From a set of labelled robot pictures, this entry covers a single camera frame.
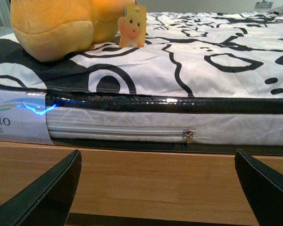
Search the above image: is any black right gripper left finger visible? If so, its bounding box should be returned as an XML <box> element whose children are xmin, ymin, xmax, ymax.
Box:
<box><xmin>0</xmin><ymin>150</ymin><xmax>82</xmax><ymax>226</ymax></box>

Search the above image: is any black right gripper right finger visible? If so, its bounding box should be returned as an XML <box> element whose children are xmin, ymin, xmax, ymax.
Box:
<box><xmin>234</xmin><ymin>150</ymin><xmax>283</xmax><ymax>226</ymax></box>

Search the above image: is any orange plush toy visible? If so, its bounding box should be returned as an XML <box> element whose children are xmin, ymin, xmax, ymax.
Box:
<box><xmin>10</xmin><ymin>0</ymin><xmax>137</xmax><ymax>62</ymax></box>

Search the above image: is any white zippered mattress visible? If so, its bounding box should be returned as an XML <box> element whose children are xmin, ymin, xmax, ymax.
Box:
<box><xmin>0</xmin><ymin>89</ymin><xmax>283</xmax><ymax>156</ymax></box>

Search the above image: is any black and white bedspread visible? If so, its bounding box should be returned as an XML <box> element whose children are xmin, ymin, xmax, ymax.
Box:
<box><xmin>0</xmin><ymin>12</ymin><xmax>283</xmax><ymax>99</ymax></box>

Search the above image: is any orange cartoon hang tag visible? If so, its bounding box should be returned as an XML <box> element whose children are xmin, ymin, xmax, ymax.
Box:
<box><xmin>118</xmin><ymin>4</ymin><xmax>147</xmax><ymax>48</ymax></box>

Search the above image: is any white curtain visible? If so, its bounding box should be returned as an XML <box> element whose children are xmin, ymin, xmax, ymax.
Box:
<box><xmin>0</xmin><ymin>0</ymin><xmax>11</xmax><ymax>27</ymax></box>

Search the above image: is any wooden bed frame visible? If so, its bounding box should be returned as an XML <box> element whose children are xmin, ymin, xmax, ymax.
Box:
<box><xmin>0</xmin><ymin>140</ymin><xmax>283</xmax><ymax>226</ymax></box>

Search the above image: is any grey wall socket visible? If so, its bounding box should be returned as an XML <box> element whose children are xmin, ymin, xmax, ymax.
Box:
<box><xmin>255</xmin><ymin>1</ymin><xmax>273</xmax><ymax>9</ymax></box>

